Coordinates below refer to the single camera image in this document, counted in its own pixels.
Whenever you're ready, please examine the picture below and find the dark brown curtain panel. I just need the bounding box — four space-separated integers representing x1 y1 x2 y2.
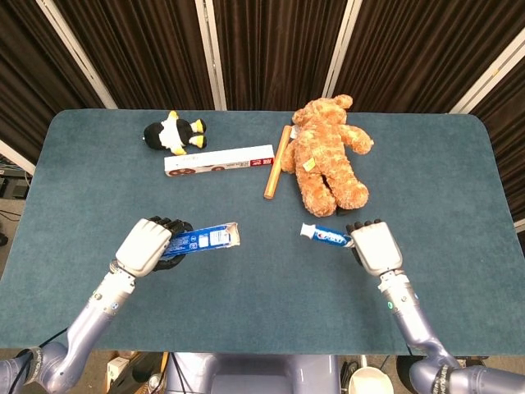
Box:
0 0 106 165
470 55 525 225
331 0 525 114
212 0 349 111
52 0 215 110

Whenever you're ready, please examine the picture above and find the right arm velcro strap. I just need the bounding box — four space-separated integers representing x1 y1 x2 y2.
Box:
434 364 456 394

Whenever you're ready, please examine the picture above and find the left arm velcro strap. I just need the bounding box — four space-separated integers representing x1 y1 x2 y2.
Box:
18 346 44 385

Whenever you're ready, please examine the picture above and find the wooden rolling pin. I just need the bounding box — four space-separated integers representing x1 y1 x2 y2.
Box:
262 125 294 201

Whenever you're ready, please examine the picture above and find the brown teddy bear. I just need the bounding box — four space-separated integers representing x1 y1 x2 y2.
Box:
280 94 375 218

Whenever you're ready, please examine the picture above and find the white bowl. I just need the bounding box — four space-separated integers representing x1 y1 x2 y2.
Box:
350 366 395 394

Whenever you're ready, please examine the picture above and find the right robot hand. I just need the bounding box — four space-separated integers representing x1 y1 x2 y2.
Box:
345 219 404 277

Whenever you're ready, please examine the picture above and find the black electronic device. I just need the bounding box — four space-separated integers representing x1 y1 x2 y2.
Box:
0 175 30 199

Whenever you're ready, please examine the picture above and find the lavender robot torso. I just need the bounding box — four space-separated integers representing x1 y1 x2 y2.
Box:
163 351 341 394

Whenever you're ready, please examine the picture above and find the penguin plush toy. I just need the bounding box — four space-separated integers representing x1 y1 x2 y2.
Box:
143 110 208 156

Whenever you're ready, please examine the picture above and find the arm velcro strap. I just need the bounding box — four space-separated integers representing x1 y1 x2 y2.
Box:
434 364 456 394
18 346 44 385

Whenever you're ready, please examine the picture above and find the small cardboard box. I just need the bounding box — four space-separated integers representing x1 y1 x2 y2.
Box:
107 355 132 389

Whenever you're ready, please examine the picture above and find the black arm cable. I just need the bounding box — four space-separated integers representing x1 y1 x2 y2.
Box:
7 327 70 394

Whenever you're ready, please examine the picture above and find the blue toothpaste box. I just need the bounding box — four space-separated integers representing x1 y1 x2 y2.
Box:
159 222 242 259

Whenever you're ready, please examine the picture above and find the long white baking paper box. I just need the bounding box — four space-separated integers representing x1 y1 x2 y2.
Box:
163 144 276 177

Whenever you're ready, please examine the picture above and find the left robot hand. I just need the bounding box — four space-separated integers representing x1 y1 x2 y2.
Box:
114 216 194 279

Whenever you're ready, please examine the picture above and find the teal carpet table cover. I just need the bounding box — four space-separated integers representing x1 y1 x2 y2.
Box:
0 108 525 356

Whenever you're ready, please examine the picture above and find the blue white toothpaste tube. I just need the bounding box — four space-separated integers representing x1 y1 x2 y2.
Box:
299 222 354 248

